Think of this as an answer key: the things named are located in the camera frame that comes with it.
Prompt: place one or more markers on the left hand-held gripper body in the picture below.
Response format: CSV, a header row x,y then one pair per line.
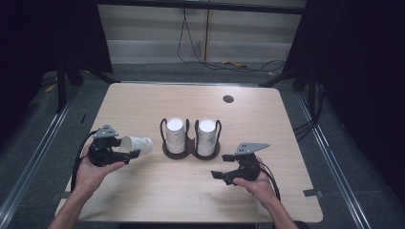
x,y
102,156

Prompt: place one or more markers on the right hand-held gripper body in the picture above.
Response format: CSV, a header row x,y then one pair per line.
x,y
248,168

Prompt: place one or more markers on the white printed paper cup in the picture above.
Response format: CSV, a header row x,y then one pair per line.
x,y
140,144

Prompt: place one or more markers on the person's right hand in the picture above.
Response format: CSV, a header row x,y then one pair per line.
x,y
261,189

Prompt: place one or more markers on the person's left hand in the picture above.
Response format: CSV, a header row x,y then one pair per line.
x,y
89,178

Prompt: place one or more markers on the small black floor strip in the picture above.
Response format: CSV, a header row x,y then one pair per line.
x,y
83,118

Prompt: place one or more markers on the dark round table grommet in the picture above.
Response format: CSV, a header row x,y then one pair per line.
x,y
228,99

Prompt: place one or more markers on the black metal stand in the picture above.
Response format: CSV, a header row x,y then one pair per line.
x,y
61,92
277,79

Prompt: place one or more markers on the yellow floor tape strip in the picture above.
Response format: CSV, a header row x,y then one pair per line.
x,y
50,88
235,64

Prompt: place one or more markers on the black curtain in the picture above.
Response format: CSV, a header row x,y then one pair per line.
x,y
31,47
366,79

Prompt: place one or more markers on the black overhead bar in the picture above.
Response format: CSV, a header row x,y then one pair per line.
x,y
238,8

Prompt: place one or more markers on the metal floor rail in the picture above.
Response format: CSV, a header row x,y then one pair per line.
x,y
31,162
331,165

